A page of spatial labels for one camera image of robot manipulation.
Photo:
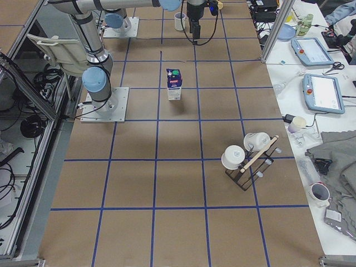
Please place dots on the white cup on rack right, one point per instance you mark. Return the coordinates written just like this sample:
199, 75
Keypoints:
256, 141

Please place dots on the black handled scissors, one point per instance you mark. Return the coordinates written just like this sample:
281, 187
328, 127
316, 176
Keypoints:
336, 66

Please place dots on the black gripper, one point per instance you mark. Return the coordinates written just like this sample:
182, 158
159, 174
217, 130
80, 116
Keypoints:
194, 12

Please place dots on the grey pouch white label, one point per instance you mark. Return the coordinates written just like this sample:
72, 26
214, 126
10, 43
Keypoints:
334, 218

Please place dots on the green water bottle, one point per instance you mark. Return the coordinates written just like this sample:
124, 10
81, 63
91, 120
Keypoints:
304, 25

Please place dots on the white plastic chair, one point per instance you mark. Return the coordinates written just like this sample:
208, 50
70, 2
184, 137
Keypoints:
69, 54

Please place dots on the clear plastic bag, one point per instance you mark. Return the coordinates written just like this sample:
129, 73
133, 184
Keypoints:
308, 173

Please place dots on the cream lavender round device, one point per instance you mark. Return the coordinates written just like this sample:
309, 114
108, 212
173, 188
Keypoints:
298, 123

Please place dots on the aluminium frame post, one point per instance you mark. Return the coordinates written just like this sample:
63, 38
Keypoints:
277, 26

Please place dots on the white cup on rack left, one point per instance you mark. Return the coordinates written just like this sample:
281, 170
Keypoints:
232, 157

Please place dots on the white mug blue interior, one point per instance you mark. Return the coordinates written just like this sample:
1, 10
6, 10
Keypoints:
179, 21

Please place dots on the white mug red rim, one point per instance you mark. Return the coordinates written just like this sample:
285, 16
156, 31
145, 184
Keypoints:
319, 194

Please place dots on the black wire cup rack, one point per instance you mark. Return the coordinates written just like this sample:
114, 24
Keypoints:
254, 165

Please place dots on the lower blue teach pendant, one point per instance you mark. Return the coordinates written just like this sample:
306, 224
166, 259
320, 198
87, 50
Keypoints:
322, 93

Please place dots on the light blue bowl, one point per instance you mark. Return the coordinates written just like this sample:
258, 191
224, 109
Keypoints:
286, 33

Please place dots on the grey cloth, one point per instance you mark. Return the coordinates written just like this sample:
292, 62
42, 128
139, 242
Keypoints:
335, 161

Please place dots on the white cup on rack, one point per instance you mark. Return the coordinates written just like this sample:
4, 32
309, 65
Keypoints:
232, 157
256, 141

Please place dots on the blue white milk carton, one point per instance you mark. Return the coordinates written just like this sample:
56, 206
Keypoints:
174, 84

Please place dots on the upper blue teach pendant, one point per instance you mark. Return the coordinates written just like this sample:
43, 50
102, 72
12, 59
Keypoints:
311, 52

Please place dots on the blue teach pendant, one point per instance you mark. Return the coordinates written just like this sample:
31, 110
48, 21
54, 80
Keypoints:
311, 52
322, 93

